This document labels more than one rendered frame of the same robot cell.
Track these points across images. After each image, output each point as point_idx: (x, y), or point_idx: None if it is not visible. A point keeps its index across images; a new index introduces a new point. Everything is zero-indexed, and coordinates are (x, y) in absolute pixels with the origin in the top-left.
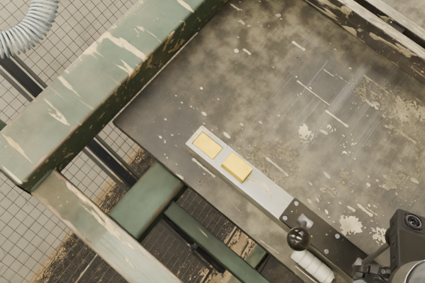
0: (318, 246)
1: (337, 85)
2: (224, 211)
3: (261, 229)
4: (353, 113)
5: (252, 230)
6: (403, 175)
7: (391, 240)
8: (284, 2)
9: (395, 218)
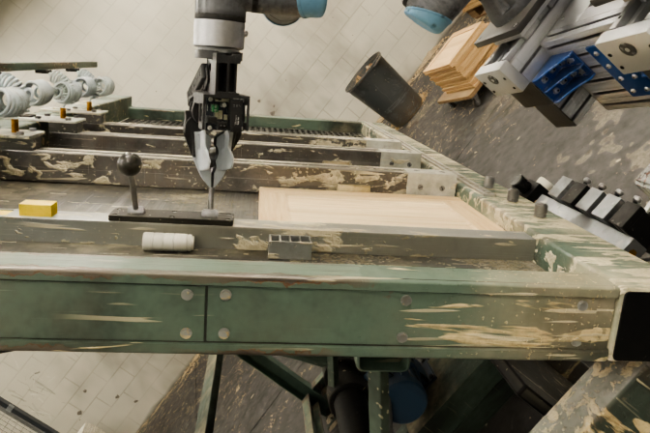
0: (162, 216)
1: (112, 198)
2: (43, 251)
3: (97, 249)
4: (138, 203)
5: (86, 251)
6: None
7: (192, 91)
8: (27, 185)
9: (188, 91)
